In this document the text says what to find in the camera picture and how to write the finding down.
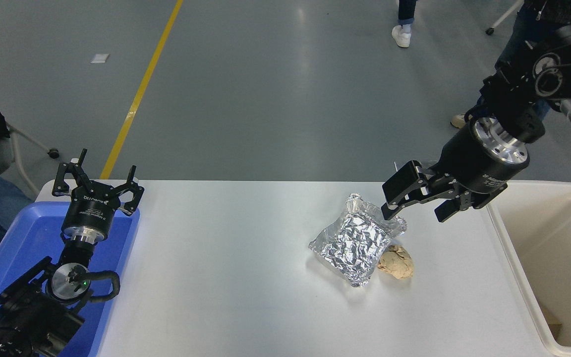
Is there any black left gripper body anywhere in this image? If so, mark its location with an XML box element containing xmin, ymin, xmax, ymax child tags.
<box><xmin>62</xmin><ymin>180</ymin><xmax>119</xmax><ymax>238</ymax></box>

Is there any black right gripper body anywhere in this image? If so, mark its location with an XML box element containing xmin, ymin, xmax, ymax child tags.
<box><xmin>437</xmin><ymin>119</ymin><xmax>531</xmax><ymax>196</ymax></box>

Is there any silver foil tray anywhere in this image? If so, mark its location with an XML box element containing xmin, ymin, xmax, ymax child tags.
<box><xmin>308</xmin><ymin>193</ymin><xmax>408</xmax><ymax>288</ymax></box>

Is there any white office chair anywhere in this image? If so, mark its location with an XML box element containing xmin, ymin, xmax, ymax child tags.
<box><xmin>0</xmin><ymin>69</ymin><xmax>61</xmax><ymax>196</ymax></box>

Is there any crumpled tan paper ball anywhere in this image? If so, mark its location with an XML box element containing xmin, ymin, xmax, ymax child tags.
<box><xmin>377</xmin><ymin>244</ymin><xmax>414</xmax><ymax>280</ymax></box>

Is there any blue plastic tray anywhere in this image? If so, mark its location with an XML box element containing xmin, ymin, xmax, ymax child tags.
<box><xmin>0</xmin><ymin>201</ymin><xmax>141</xmax><ymax>357</ymax></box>

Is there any large pale plastic bin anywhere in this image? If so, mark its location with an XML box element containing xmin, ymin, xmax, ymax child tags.
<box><xmin>486</xmin><ymin>180</ymin><xmax>571</xmax><ymax>357</ymax></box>

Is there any walking person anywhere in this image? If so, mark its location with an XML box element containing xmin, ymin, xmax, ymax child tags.
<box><xmin>392</xmin><ymin>0</ymin><xmax>418</xmax><ymax>49</ymax></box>

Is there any white chair leg with caster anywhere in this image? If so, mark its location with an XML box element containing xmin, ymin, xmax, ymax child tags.
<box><xmin>485</xmin><ymin>0</ymin><xmax>525</xmax><ymax>36</ymax></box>

